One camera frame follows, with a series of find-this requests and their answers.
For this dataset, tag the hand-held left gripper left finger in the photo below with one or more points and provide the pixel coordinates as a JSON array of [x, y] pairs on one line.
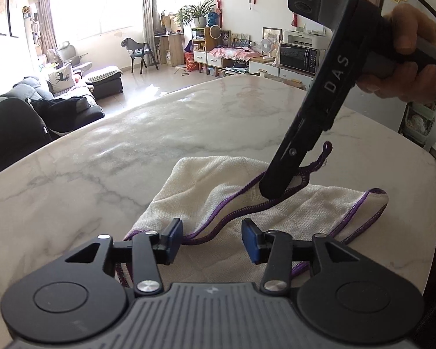
[[174, 240]]

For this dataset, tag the red fire extinguisher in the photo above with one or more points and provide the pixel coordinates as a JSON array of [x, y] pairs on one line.
[[294, 20]]

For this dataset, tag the dark ottoman with checked cover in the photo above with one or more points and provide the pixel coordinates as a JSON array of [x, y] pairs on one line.
[[105, 80]]

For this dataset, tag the black microwave oven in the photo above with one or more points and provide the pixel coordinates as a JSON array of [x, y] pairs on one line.
[[298, 57]]

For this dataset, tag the dark wooden chair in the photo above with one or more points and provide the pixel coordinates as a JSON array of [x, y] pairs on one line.
[[140, 49]]

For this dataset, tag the white printer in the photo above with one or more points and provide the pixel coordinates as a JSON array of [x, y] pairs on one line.
[[305, 37]]

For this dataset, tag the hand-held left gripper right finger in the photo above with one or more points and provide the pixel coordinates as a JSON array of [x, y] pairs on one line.
[[250, 241]]

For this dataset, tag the pink cloth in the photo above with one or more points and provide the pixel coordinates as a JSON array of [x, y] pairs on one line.
[[229, 53]]

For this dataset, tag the brown curtain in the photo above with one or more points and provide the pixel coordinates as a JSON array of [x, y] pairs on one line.
[[48, 18]]

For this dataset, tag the grey patterned curtain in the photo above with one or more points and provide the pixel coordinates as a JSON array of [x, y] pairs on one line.
[[149, 7]]

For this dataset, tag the black chair back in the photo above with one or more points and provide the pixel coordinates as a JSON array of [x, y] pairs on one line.
[[11, 131]]

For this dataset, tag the white towel with purple trim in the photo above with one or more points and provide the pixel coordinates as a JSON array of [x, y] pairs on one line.
[[203, 189]]

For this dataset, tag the black clothing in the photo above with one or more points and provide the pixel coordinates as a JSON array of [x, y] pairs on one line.
[[58, 111]]

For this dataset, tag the framed photo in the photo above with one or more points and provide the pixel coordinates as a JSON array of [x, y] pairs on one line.
[[272, 36]]

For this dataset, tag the grey recliner armchair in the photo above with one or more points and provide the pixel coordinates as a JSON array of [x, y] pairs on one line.
[[71, 56]]

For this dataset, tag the wooden desk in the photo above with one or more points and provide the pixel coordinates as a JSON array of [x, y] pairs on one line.
[[174, 45]]

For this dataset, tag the deer print pillow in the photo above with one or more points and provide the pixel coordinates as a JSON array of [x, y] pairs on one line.
[[61, 78]]

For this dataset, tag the small framed wall picture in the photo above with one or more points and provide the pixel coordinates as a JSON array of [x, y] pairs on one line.
[[12, 12]]

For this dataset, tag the white low cabinet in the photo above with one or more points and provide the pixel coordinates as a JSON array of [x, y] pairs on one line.
[[201, 60]]

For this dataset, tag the small white desk fan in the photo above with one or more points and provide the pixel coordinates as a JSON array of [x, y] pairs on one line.
[[266, 46]]

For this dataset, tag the wooden shelf unit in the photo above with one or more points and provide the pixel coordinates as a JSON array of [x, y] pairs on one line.
[[200, 40]]

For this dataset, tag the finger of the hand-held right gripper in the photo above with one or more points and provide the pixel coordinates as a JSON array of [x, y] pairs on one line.
[[285, 169]]

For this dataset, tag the grey sofa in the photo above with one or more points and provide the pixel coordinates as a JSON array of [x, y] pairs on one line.
[[91, 111]]

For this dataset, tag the red bucket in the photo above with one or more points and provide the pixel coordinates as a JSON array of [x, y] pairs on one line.
[[191, 61]]

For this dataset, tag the potted green plant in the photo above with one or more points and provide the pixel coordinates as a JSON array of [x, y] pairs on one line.
[[196, 11]]

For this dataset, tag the white drawer cabinet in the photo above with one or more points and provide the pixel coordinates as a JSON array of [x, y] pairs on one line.
[[269, 71]]

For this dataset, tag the person's right hand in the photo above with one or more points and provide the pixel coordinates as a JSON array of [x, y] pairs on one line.
[[414, 21]]

